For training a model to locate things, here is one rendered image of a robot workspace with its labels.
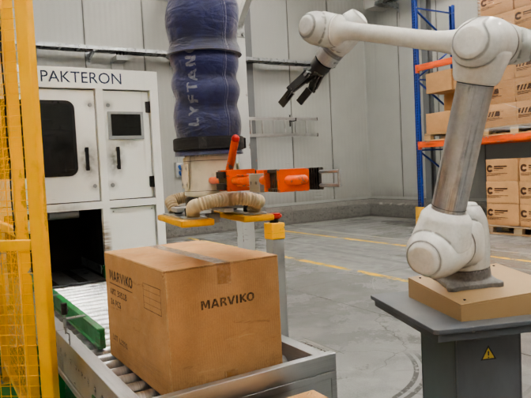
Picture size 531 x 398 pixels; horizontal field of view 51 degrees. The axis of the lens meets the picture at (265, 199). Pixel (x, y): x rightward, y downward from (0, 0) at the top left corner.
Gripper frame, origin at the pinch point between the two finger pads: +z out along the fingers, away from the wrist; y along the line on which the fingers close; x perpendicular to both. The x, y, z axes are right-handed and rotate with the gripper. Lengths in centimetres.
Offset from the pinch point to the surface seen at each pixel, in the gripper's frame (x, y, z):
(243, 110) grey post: 113, 213, 136
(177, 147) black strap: -4, -61, 11
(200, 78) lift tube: 6, -56, -8
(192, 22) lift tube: 19, -56, -19
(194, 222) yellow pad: -28, -71, 16
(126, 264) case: -14, -63, 58
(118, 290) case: -17, -61, 72
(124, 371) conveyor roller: -40, -67, 88
